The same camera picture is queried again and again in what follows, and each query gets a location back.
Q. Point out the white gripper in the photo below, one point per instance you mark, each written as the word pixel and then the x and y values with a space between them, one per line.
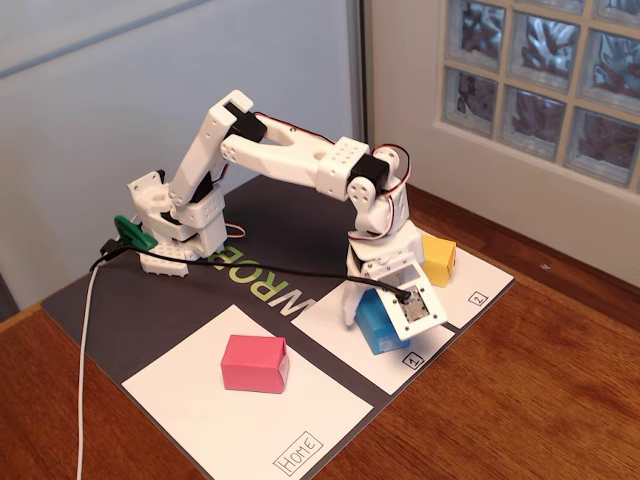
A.
pixel 350 300

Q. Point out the blue paper box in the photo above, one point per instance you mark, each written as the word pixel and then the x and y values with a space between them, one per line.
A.
pixel 372 325

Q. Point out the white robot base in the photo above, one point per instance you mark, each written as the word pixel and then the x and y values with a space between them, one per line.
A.
pixel 160 260

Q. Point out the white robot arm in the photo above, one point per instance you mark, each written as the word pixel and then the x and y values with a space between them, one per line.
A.
pixel 295 160

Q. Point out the yellow paper box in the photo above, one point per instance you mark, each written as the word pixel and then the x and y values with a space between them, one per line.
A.
pixel 440 260

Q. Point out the pink paper box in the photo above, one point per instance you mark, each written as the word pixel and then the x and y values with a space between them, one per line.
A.
pixel 252 365

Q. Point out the white sheet marked home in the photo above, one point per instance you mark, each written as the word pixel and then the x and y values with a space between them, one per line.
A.
pixel 300 420

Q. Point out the white sheet marked one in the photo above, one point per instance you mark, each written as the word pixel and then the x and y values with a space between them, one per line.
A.
pixel 325 345

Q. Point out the white sheet marked two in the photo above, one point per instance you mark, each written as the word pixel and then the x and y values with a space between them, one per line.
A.
pixel 477 277

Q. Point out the black mat with lettering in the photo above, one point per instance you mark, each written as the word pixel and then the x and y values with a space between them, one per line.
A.
pixel 150 320

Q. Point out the green clamp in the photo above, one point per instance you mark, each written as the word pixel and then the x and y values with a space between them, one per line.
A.
pixel 132 232

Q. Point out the glass block window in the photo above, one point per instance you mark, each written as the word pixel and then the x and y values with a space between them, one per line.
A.
pixel 540 75

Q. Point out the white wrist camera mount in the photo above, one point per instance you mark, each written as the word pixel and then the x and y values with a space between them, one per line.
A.
pixel 417 310

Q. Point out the grey metal door frame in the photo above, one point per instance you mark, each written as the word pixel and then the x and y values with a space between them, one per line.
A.
pixel 360 75

